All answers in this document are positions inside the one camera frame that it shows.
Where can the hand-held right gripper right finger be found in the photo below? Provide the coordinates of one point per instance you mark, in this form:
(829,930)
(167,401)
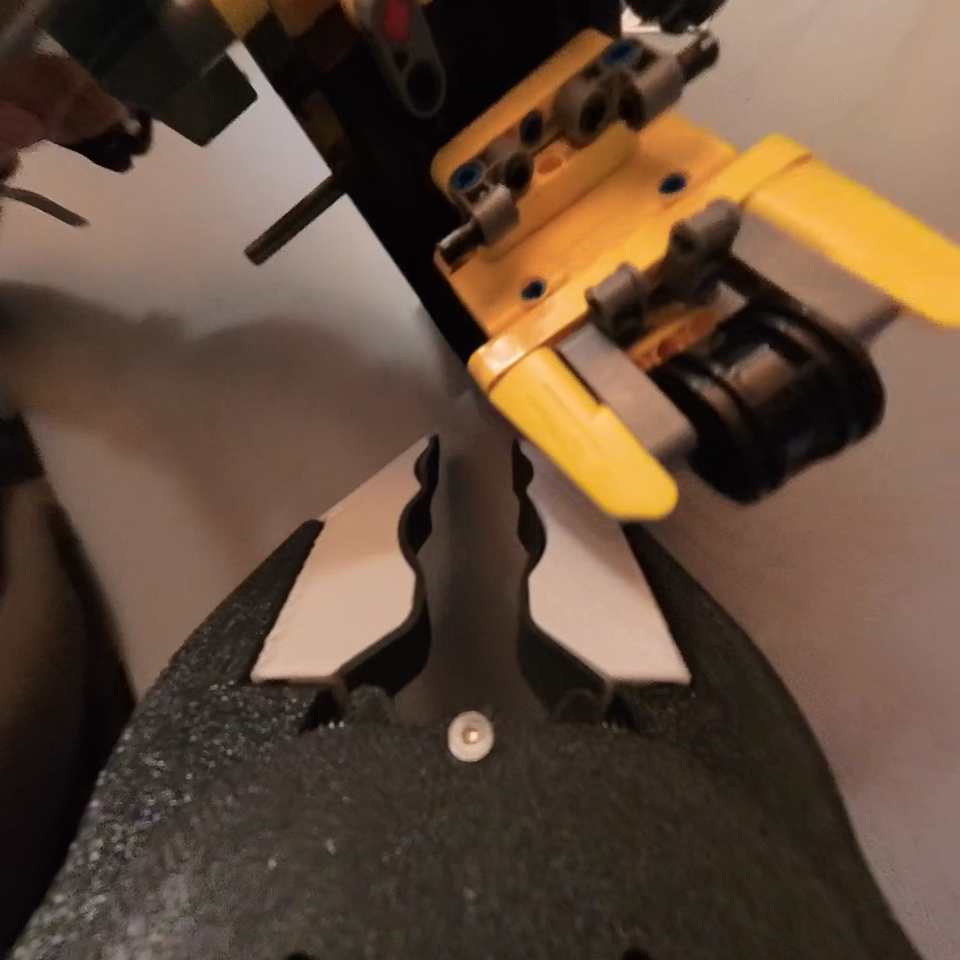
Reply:
(600,607)

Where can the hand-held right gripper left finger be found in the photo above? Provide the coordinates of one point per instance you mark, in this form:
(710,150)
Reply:
(345,600)

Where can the yellow grey building-block toy vehicle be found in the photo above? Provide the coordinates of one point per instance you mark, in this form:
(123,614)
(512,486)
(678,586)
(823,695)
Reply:
(585,225)

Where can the person's left hand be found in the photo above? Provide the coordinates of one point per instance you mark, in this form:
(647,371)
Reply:
(52,105)

